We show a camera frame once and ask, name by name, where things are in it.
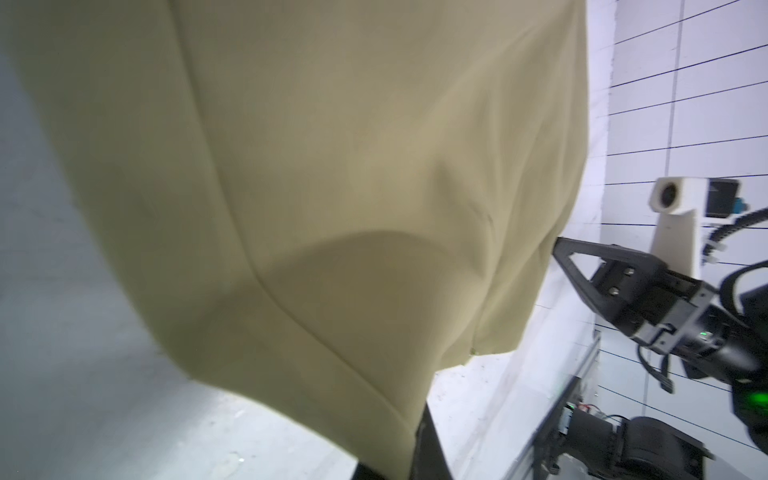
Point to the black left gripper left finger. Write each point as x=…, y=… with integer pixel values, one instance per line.
x=364, y=472

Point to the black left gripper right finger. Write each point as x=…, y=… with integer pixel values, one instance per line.
x=429, y=461

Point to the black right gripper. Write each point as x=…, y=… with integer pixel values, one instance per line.
x=669, y=316

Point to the olive green skirt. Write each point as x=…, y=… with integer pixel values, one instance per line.
x=318, y=204

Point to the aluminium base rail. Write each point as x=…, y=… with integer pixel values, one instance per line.
x=576, y=390

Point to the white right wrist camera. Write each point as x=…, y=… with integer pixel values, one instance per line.
x=685, y=205

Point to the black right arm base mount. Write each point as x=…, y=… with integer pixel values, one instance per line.
x=638, y=448

